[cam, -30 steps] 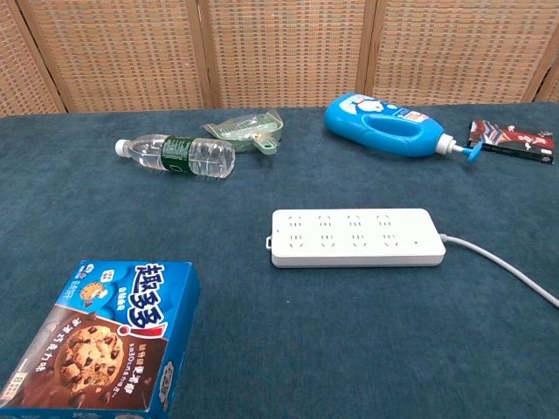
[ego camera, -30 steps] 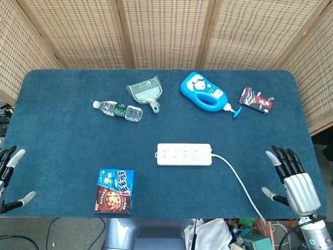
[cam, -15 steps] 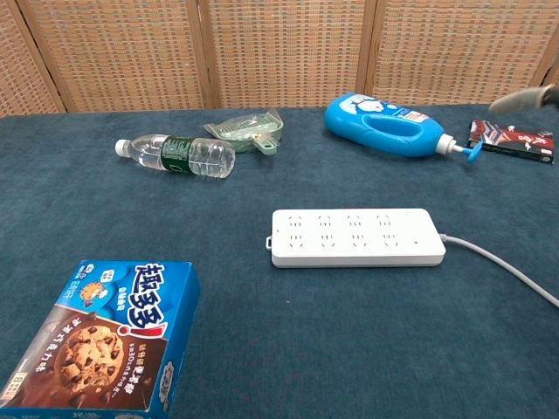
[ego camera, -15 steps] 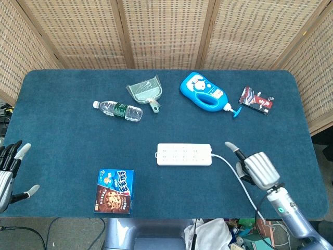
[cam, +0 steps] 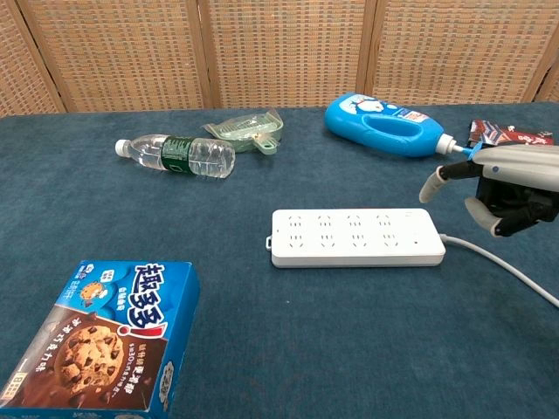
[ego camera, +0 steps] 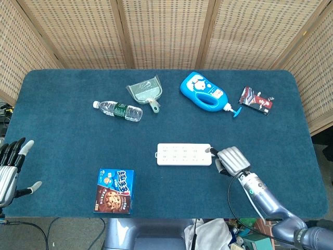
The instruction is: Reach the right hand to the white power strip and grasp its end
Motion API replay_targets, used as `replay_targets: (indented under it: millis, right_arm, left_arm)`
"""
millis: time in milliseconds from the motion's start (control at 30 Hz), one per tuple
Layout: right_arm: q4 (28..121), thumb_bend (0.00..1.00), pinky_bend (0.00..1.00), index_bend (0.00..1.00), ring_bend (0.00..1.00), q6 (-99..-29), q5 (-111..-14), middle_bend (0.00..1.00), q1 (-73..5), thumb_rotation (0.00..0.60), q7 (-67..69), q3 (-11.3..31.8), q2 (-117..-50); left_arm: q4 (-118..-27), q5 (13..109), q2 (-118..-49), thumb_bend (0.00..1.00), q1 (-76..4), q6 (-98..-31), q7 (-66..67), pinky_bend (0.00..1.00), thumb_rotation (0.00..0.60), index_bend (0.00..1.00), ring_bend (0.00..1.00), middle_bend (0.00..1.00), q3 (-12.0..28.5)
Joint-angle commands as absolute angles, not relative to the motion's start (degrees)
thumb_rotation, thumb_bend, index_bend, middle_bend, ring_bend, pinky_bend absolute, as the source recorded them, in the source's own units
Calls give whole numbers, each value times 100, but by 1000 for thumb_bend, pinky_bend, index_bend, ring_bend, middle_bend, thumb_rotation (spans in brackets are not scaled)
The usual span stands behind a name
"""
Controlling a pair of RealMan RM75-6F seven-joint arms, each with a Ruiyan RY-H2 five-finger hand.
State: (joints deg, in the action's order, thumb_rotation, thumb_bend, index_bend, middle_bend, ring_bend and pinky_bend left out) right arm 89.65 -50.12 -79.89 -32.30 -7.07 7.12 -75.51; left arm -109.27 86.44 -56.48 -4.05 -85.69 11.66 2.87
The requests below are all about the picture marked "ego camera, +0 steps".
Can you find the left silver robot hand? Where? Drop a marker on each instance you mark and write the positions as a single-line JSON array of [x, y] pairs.
[[7, 166]]

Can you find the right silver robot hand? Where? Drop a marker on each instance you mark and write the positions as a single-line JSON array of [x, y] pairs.
[[232, 159]]

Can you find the white power strip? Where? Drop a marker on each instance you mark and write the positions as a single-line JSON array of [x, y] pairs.
[[183, 154]]

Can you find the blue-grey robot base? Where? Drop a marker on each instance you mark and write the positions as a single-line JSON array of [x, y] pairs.
[[145, 234]]

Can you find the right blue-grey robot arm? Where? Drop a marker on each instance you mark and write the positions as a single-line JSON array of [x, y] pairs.
[[273, 203]]

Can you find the black red card box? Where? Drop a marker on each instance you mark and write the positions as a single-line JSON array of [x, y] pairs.
[[256, 101]]

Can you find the blue cartoon detergent bottle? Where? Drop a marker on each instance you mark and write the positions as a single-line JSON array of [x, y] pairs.
[[203, 92]]

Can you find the blue table cloth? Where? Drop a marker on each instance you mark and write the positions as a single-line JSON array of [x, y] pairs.
[[78, 145]]

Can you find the white cloth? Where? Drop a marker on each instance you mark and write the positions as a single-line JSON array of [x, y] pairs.
[[210, 234]]

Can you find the blue cookie box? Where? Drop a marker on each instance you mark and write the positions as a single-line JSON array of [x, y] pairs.
[[114, 191]]

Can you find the translucent green dustpan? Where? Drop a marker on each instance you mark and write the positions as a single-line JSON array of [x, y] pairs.
[[145, 91]]

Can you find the clear plastic water bottle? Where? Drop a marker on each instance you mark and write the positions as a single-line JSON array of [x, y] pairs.
[[119, 110]]

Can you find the woven bamboo folding screen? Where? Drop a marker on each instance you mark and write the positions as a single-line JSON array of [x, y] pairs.
[[166, 31]]

